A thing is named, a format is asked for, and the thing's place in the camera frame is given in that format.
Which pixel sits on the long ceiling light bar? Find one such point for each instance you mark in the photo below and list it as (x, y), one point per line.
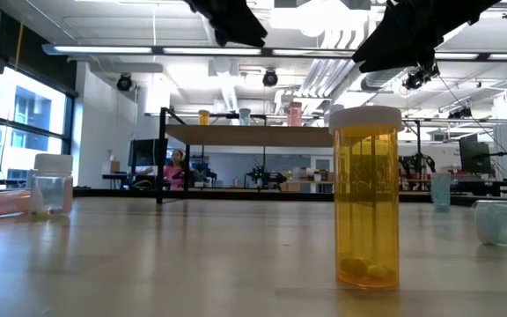
(104, 49)

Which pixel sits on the black monitor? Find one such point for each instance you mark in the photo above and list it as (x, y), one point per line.
(141, 153)

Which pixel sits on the orange medicine bottle white cap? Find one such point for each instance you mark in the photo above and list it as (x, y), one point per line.
(365, 198)
(203, 119)

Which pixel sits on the cardboard box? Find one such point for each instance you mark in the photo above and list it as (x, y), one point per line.
(112, 167)

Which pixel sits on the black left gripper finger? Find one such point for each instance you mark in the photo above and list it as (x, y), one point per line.
(231, 22)

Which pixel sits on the black monitor on arm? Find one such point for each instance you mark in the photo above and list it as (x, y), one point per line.
(473, 156)

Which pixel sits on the black ceiling camera cluster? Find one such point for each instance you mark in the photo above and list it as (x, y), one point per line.
(460, 113)
(414, 81)

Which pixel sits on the large window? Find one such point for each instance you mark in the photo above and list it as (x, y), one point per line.
(29, 110)

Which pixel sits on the person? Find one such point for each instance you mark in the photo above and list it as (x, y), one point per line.
(174, 171)

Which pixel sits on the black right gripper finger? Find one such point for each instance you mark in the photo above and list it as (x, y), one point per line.
(394, 48)

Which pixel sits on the black aluminium rig frame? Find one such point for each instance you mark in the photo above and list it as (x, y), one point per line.
(126, 192)

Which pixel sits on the wooden shelf black metal frame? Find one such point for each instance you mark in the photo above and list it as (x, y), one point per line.
(244, 136)

